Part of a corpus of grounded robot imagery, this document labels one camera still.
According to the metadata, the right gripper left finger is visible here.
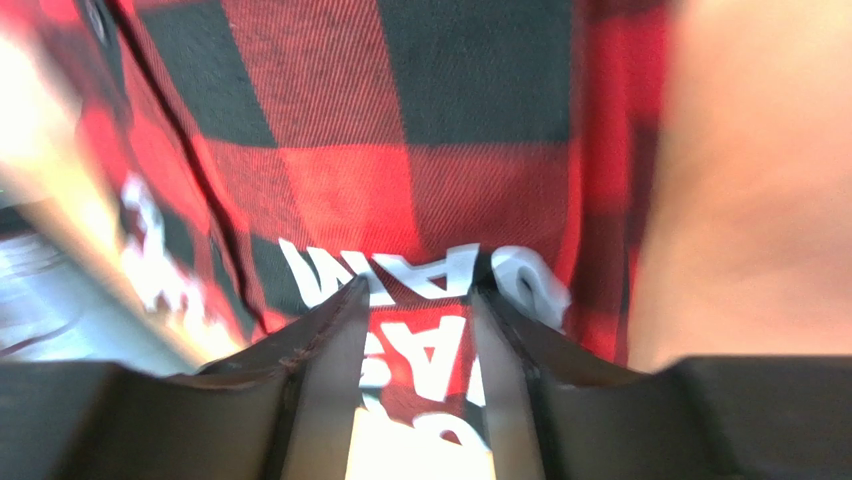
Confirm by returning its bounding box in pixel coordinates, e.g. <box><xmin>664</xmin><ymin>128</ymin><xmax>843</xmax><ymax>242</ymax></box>
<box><xmin>1</xmin><ymin>278</ymin><xmax>369</xmax><ymax>479</ymax></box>

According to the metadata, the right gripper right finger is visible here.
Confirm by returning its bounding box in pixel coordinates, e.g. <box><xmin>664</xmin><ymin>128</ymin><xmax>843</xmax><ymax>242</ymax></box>
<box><xmin>472</xmin><ymin>288</ymin><xmax>851</xmax><ymax>480</ymax></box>

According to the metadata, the red black plaid shirt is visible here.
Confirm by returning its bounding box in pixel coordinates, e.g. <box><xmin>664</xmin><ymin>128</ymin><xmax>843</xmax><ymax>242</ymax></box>
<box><xmin>1</xmin><ymin>1</ymin><xmax>671</xmax><ymax>452</ymax></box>

